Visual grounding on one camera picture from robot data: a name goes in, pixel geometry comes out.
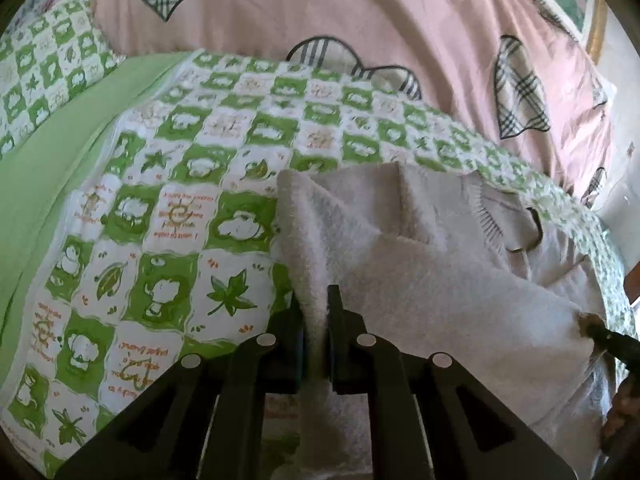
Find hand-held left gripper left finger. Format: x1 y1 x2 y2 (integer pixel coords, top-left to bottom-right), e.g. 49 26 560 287
55 301 307 480

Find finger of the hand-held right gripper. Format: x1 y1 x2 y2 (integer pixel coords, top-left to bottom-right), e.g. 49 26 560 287
579 314 640 367

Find beige fuzzy knit sweater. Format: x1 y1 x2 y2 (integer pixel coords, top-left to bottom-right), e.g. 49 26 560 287
272 161 623 480

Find plain green bed sheet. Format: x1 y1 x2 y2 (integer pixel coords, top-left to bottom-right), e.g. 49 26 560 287
0 51 193 376

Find green checked printed pillow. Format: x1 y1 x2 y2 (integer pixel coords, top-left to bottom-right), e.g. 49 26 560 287
0 0 126 161

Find brown wooden furniture edge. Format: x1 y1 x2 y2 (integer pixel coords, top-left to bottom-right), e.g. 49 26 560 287
625 267 640 313

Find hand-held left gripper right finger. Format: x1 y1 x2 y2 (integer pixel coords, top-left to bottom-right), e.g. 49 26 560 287
326 284 577 480

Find green checked printed quilt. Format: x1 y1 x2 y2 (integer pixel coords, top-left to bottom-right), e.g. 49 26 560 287
0 49 638 480

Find pink duvet with plaid hearts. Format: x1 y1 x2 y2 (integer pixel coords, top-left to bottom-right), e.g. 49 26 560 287
90 0 617 206

